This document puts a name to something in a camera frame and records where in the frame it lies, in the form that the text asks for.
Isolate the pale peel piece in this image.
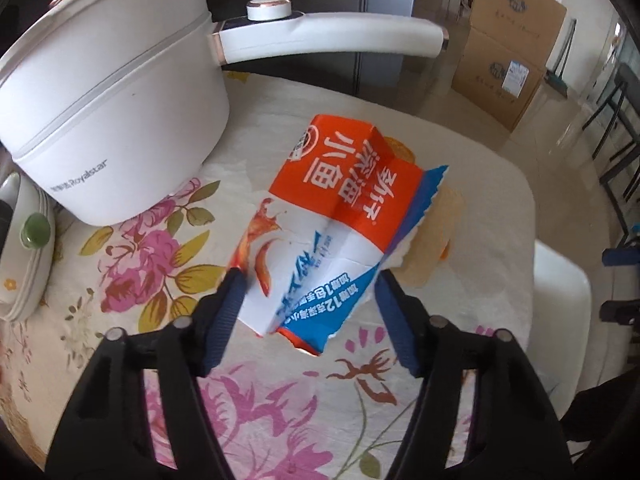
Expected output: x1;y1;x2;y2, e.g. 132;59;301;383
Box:
400;187;466;286

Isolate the white electric pot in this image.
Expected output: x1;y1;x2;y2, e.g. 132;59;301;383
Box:
0;0;449;226

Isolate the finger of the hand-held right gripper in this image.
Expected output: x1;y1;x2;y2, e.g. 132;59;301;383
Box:
602;246;640;269
599;301;640;326

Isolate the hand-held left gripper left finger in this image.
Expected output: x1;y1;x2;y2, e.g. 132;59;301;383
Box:
47;267;248;480

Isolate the black chair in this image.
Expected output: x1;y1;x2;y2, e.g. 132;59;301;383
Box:
582;62;640;231

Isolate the floral tablecloth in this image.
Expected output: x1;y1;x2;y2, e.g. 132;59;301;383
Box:
0;72;538;480

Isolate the green mop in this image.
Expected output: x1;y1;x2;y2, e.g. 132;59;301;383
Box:
545;20;576;97

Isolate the person's dark clothing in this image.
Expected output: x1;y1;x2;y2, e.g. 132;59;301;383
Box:
565;375;640;463

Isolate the white lid with green knob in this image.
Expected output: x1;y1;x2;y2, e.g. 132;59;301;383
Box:
0;172;56;271

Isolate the labelled cardboard box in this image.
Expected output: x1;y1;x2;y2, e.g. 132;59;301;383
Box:
451;27;547;132

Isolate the orange white blue snack bag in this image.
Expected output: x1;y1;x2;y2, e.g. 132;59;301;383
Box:
227;114;448;357

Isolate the white casserole dish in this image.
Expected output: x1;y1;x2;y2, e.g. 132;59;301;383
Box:
0;240;56;322

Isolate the orange peel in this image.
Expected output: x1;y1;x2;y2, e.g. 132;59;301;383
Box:
385;137;410;162

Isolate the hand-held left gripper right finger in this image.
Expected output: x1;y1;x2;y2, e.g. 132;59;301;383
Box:
374;270;573;480

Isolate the plain cardboard box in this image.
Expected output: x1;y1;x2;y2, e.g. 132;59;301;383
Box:
467;0;568;68

